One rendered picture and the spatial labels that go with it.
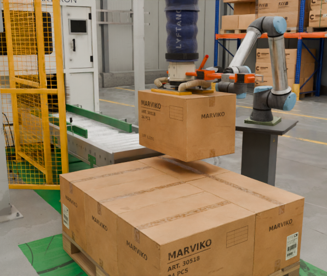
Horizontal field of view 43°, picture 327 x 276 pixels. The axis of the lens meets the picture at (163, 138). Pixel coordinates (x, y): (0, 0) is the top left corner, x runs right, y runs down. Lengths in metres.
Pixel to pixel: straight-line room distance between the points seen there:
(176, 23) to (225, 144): 0.85
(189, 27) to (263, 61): 8.63
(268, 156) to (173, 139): 1.05
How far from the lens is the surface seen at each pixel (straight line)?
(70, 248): 2.92
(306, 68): 11.28
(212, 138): 2.69
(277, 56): 3.21
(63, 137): 3.73
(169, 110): 2.68
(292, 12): 10.83
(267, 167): 3.50
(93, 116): 4.67
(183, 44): 2.77
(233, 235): 2.15
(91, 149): 3.43
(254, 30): 3.17
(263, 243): 2.35
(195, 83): 2.70
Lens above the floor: 1.41
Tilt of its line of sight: 13 degrees down
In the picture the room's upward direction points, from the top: straight up
